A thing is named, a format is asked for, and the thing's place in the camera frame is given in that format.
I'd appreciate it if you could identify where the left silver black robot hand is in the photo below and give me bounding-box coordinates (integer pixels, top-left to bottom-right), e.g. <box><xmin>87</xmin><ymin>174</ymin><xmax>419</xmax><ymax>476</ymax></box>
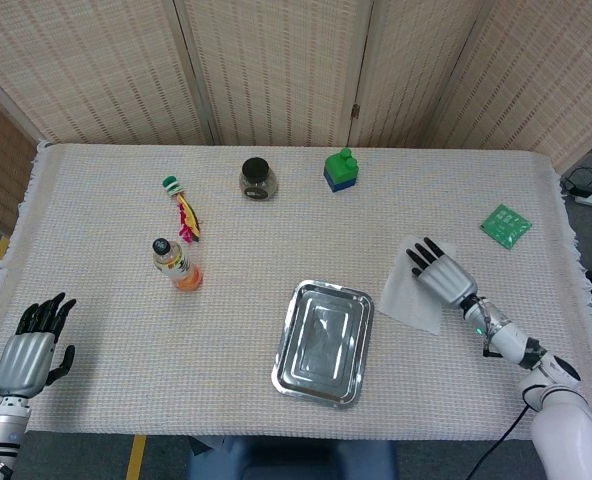
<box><xmin>0</xmin><ymin>292</ymin><xmax>77</xmax><ymax>400</ymax></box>

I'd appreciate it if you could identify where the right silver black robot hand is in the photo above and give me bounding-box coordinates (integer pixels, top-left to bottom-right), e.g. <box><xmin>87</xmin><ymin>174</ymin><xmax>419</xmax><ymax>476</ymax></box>
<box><xmin>405</xmin><ymin>237</ymin><xmax>479</xmax><ymax>309</ymax></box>

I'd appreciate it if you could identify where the white paper napkin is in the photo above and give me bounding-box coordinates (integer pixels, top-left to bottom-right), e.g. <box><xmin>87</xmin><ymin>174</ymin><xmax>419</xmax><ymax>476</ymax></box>
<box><xmin>377</xmin><ymin>240</ymin><xmax>460</xmax><ymax>335</ymax></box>

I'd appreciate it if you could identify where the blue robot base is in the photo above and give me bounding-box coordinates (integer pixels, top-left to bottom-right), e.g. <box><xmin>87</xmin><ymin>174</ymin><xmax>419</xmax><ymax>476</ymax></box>
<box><xmin>185</xmin><ymin>435</ymin><xmax>400</xmax><ymax>480</ymax></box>

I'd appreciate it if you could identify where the silver metal tray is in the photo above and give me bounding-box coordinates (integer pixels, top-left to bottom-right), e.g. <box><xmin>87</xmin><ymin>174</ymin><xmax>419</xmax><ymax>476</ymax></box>
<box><xmin>270</xmin><ymin>279</ymin><xmax>376</xmax><ymax>410</ymax></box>

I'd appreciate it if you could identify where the green packet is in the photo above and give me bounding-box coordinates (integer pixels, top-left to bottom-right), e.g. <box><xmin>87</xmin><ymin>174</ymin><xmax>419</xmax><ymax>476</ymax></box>
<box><xmin>479</xmin><ymin>203</ymin><xmax>534</xmax><ymax>250</ymax></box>

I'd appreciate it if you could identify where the white woven tablecloth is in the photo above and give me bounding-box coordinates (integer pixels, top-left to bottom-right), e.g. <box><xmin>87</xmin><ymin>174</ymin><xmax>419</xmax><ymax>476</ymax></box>
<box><xmin>0</xmin><ymin>140</ymin><xmax>592</xmax><ymax>442</ymax></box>

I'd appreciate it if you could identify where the blue toy block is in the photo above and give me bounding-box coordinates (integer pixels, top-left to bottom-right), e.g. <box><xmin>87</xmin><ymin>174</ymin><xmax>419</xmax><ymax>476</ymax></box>
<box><xmin>323</xmin><ymin>172</ymin><xmax>360</xmax><ymax>194</ymax></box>

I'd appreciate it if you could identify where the green toy block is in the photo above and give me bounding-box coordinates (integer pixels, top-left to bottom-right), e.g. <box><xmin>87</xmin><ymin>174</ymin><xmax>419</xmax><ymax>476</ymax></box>
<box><xmin>324</xmin><ymin>147</ymin><xmax>361</xmax><ymax>182</ymax></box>

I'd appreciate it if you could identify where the orange drink bottle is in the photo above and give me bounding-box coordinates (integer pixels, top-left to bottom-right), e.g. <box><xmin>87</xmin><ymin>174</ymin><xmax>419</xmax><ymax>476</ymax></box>
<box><xmin>150</xmin><ymin>236</ymin><xmax>205</xmax><ymax>293</ymax></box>

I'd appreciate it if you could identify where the glass jar black lid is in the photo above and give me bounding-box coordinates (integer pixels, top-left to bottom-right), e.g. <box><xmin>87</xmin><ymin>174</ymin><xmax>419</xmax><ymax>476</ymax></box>
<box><xmin>238</xmin><ymin>157</ymin><xmax>280</xmax><ymax>204</ymax></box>

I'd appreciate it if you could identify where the colourful feather shuttlecock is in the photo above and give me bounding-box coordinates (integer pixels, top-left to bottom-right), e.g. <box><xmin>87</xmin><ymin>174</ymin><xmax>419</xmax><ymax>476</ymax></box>
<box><xmin>161</xmin><ymin>175</ymin><xmax>204</xmax><ymax>245</ymax></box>

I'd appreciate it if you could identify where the woven folding screen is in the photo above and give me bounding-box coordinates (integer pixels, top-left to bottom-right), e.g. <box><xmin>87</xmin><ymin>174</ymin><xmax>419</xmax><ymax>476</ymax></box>
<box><xmin>0</xmin><ymin>0</ymin><xmax>592</xmax><ymax>234</ymax></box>

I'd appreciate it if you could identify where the black plug with cable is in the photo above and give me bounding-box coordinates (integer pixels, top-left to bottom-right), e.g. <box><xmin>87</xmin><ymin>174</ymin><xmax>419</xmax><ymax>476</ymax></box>
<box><xmin>560</xmin><ymin>166</ymin><xmax>592</xmax><ymax>197</ymax></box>

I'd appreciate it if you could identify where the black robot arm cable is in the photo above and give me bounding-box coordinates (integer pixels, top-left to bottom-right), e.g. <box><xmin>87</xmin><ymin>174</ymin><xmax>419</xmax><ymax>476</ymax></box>
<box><xmin>463</xmin><ymin>402</ymin><xmax>535</xmax><ymax>480</ymax></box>

